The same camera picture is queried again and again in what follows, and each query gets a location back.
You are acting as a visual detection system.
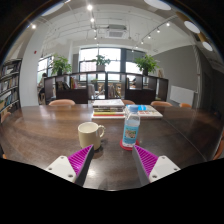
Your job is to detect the bushy potted green plant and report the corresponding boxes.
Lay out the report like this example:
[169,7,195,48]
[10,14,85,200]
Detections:
[49,54,73,76]

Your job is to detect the small white-potted green plant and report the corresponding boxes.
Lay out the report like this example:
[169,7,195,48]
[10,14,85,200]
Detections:
[93,54,112,72]

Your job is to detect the clear blue-capped water bottle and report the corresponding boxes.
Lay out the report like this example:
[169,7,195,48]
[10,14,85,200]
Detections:
[121,104,141,149]

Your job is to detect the tall dark bookshelf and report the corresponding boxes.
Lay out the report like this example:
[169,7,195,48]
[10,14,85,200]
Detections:
[0,58,23,116]

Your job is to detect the cream ceramic mug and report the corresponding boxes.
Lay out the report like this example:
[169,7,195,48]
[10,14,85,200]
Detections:
[77,121,106,151]

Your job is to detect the ceiling air conditioner unit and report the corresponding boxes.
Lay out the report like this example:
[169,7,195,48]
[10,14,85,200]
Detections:
[105,24,128,39]

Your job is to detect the stack of books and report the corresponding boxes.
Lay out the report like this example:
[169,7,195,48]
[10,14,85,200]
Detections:
[91,98,126,120]

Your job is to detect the wide dark-potted green plant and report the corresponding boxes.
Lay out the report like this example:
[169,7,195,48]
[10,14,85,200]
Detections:
[134,54,160,76]

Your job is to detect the ceiling lights group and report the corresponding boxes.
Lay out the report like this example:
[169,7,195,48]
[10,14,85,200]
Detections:
[29,0,214,53]

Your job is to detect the person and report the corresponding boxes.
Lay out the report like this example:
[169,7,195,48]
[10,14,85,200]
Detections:
[37,72,48,103]

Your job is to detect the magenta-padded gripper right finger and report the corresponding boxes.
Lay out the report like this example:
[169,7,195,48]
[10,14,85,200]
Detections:
[131,144,181,187]

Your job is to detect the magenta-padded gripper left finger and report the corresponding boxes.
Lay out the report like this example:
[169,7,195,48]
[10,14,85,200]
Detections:
[45,144,96,188]

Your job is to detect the flat round red coaster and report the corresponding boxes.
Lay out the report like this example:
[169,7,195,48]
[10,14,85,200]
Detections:
[119,138,140,152]

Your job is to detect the open colourful magazine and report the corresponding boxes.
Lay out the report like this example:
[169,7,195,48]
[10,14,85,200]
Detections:
[124,104,164,120]

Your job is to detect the low dark shelf unit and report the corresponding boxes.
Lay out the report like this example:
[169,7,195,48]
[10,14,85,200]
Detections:
[43,71,169,105]

